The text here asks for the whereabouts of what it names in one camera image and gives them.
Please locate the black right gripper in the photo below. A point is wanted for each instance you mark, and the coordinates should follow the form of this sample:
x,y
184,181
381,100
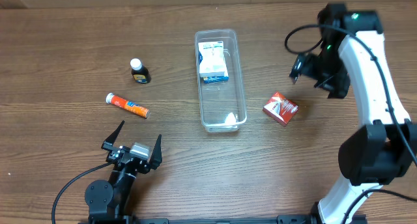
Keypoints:
x,y
340,83

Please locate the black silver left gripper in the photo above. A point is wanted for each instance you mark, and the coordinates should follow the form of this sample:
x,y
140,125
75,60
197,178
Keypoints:
x,y
109,144

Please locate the orange tablet tube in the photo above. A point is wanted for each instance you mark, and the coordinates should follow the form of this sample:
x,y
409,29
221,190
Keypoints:
x,y
127,105

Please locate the red white small box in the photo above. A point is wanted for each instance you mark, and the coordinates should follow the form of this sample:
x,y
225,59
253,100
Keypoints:
x,y
280,108

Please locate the dark bottle white cap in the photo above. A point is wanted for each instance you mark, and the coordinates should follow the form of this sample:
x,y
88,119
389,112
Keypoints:
x,y
139,72

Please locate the clear plastic container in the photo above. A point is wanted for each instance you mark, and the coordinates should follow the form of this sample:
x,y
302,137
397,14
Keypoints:
x,y
222,104

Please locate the white plaster box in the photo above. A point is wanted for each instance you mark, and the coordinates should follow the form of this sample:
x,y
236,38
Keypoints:
x,y
211,48

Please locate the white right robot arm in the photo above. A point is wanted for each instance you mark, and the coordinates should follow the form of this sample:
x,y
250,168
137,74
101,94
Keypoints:
x,y
353,57

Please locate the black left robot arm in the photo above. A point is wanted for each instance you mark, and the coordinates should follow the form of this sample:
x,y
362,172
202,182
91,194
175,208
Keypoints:
x,y
108,199

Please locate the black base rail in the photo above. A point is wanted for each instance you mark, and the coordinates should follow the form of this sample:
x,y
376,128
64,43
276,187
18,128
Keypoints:
x,y
221,220

